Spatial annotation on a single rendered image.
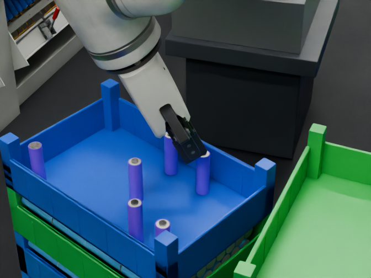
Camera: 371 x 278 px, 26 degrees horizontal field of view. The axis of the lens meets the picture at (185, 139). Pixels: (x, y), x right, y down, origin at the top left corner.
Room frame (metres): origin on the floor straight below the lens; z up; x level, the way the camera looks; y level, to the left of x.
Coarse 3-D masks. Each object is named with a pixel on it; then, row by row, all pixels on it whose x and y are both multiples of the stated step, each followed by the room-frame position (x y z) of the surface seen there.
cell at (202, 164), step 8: (208, 152) 0.83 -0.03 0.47; (200, 160) 0.82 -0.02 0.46; (208, 160) 0.82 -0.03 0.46; (200, 168) 0.82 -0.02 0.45; (208, 168) 0.82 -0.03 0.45; (200, 176) 0.82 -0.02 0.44; (208, 176) 0.82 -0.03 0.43; (200, 184) 0.82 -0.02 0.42; (208, 184) 0.82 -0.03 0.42; (200, 192) 0.82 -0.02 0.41; (208, 192) 0.82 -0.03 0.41
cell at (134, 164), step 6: (132, 162) 0.81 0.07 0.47; (138, 162) 0.81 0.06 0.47; (132, 168) 0.80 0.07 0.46; (138, 168) 0.80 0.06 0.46; (132, 174) 0.80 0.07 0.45; (138, 174) 0.80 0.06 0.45; (132, 180) 0.80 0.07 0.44; (138, 180) 0.80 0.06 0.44; (132, 186) 0.80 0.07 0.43; (138, 186) 0.80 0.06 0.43; (132, 192) 0.80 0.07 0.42; (138, 192) 0.80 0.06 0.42; (132, 198) 0.80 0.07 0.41; (138, 198) 0.80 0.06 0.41
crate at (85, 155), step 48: (0, 144) 0.84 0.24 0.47; (48, 144) 0.89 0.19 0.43; (96, 144) 0.93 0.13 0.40; (144, 144) 0.93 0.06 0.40; (48, 192) 0.78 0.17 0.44; (96, 192) 0.82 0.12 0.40; (144, 192) 0.82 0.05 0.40; (192, 192) 0.82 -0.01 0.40; (240, 192) 0.82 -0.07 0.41; (96, 240) 0.72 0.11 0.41; (144, 240) 0.73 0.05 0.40; (192, 240) 0.68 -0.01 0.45
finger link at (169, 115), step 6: (162, 108) 0.76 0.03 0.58; (168, 108) 0.76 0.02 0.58; (168, 114) 0.76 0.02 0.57; (174, 114) 0.76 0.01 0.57; (168, 120) 0.75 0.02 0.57; (174, 120) 0.75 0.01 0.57; (174, 126) 0.75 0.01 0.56; (180, 126) 0.75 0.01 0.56; (174, 132) 0.75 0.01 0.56; (180, 132) 0.75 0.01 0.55; (180, 138) 0.75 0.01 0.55; (186, 138) 0.75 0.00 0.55
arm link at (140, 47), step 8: (152, 16) 0.79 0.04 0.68; (152, 24) 0.78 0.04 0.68; (144, 32) 0.77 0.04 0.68; (152, 32) 0.77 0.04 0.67; (160, 32) 0.79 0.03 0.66; (136, 40) 0.76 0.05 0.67; (144, 40) 0.76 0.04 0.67; (152, 40) 0.77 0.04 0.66; (128, 48) 0.75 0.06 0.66; (136, 48) 0.76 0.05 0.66; (144, 48) 0.76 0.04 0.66; (152, 48) 0.77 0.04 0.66; (96, 56) 0.76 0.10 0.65; (104, 56) 0.75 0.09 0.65; (112, 56) 0.75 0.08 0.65; (120, 56) 0.75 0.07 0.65; (128, 56) 0.75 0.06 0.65; (136, 56) 0.75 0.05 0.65; (144, 56) 0.76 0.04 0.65; (96, 64) 0.78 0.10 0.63; (104, 64) 0.76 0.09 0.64; (112, 64) 0.75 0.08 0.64; (120, 64) 0.75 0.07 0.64; (128, 64) 0.75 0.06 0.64
